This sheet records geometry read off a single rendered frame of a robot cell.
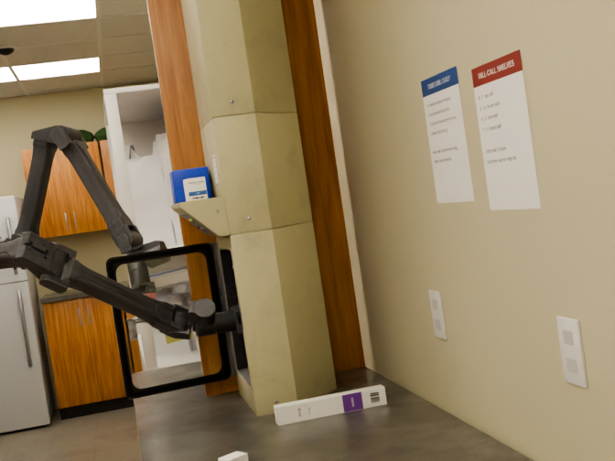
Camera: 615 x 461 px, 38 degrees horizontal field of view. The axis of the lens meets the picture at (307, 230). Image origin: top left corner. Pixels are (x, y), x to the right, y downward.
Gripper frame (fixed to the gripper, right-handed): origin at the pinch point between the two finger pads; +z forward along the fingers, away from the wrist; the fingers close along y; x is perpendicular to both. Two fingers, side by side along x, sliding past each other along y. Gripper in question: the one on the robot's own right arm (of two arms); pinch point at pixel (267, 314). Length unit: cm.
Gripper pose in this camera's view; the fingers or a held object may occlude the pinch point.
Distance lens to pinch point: 246.1
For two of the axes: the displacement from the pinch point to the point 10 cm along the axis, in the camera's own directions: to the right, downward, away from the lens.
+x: 1.5, 9.9, 0.3
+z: 9.7, -1.5, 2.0
